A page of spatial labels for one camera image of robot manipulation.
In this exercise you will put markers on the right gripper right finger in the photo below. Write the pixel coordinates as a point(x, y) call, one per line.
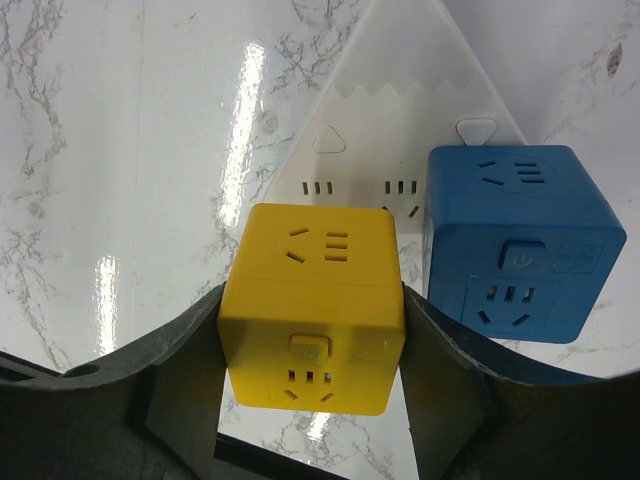
point(478, 410)

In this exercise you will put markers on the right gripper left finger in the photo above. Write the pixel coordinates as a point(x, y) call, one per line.
point(148, 410)

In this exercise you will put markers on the blue cube socket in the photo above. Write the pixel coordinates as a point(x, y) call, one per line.
point(519, 240)

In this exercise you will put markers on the yellow cube socket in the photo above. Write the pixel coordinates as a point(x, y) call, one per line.
point(312, 315)

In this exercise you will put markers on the white triangular power strip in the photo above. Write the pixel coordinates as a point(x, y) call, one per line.
point(406, 83)

